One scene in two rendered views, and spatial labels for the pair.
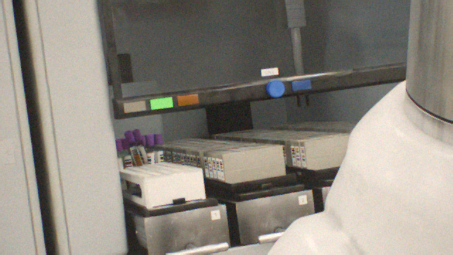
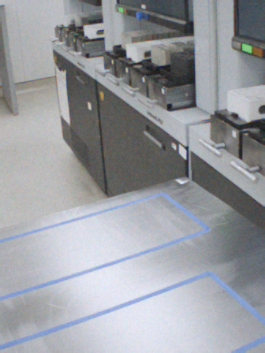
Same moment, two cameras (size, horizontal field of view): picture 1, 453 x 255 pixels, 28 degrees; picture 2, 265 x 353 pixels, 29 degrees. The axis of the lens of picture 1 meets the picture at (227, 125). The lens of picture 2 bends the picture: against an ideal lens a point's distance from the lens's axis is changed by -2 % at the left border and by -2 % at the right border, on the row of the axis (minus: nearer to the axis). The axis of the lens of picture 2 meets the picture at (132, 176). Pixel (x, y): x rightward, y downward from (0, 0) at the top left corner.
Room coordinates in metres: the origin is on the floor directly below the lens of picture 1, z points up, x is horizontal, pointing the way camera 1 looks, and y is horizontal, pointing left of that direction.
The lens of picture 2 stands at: (1.17, -1.07, 1.23)
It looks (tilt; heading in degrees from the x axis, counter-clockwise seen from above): 26 degrees down; 89
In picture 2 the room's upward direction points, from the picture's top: 4 degrees counter-clockwise
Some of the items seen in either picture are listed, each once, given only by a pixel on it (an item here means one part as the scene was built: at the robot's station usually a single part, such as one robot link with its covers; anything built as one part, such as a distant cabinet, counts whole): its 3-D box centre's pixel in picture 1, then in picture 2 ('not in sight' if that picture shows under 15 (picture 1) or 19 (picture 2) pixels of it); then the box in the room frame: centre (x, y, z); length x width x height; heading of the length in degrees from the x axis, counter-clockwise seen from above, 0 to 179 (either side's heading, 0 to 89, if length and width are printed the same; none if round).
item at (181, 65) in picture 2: not in sight; (181, 65); (1.37, 0.49, 0.85); 0.12 x 0.02 x 0.06; 109
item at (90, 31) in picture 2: not in sight; (117, 29); (1.19, 1.34, 0.83); 0.30 x 0.10 x 0.06; 18
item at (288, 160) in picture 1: (312, 152); not in sight; (1.68, -0.15, 0.85); 0.12 x 0.02 x 0.06; 108
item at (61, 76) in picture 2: not in sight; (61, 94); (0.85, 1.74, 0.43); 0.27 x 0.02 x 0.36; 108
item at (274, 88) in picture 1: (275, 88); not in sight; (1.53, -0.09, 0.98); 0.03 x 0.01 x 0.03; 108
